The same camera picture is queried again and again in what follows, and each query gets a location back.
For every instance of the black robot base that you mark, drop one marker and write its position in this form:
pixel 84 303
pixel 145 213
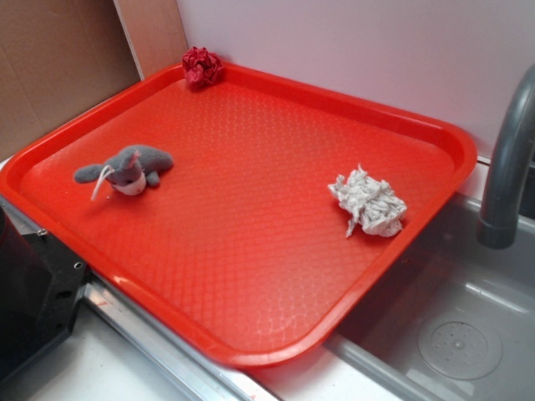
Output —
pixel 42 283

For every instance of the red plastic tray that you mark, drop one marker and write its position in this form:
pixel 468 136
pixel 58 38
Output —
pixel 241 249

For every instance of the crumpled white paper ball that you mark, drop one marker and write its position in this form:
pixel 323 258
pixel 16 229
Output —
pixel 372 204

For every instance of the grey plush bunny toy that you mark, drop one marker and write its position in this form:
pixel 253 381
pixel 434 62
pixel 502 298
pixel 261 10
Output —
pixel 130 172

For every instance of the crumpled red paper ball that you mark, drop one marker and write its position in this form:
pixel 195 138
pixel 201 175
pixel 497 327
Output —
pixel 202 68

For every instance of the grey plastic sink basin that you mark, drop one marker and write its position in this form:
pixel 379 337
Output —
pixel 451 319

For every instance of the grey plastic faucet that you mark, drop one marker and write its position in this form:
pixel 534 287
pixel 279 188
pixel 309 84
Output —
pixel 509 188

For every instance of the brown cardboard panel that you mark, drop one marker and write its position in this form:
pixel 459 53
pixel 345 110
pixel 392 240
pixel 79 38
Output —
pixel 58 59

